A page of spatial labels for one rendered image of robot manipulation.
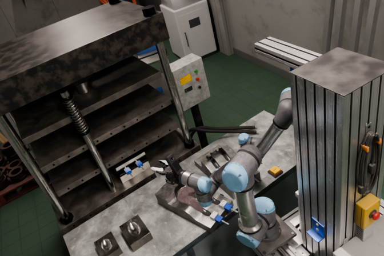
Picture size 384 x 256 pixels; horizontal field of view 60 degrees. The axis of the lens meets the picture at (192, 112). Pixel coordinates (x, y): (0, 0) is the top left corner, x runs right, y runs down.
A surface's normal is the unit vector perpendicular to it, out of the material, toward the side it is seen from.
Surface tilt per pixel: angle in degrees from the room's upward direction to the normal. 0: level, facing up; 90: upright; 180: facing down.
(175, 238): 0
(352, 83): 0
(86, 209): 0
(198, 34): 90
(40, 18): 90
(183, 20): 90
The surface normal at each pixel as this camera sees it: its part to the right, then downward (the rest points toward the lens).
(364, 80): -0.22, -0.81
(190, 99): 0.54, 0.37
